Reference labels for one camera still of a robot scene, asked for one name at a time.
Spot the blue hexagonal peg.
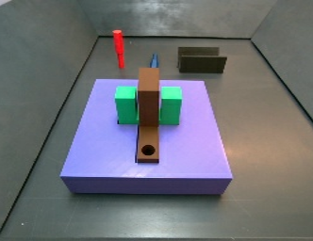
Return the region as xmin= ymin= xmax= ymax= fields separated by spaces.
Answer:
xmin=150 ymin=53 xmax=158 ymax=68

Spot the black fixture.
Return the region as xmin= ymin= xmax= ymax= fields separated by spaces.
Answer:
xmin=177 ymin=47 xmax=227 ymax=73

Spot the right green block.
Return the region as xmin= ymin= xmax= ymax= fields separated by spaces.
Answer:
xmin=159 ymin=87 xmax=182 ymax=125

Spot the green block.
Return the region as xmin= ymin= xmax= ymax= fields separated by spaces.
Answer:
xmin=159 ymin=87 xmax=182 ymax=125
xmin=114 ymin=86 xmax=137 ymax=124

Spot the left green block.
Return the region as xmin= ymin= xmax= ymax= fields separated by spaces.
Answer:
xmin=114 ymin=86 xmax=137 ymax=124

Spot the brown slotted bar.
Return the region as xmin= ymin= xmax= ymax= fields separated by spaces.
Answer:
xmin=135 ymin=68 xmax=159 ymax=163

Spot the purple base block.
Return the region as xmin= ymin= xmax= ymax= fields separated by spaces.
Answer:
xmin=60 ymin=79 xmax=232 ymax=195

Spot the red peg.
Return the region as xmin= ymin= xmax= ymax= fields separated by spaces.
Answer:
xmin=113 ymin=29 xmax=125 ymax=69

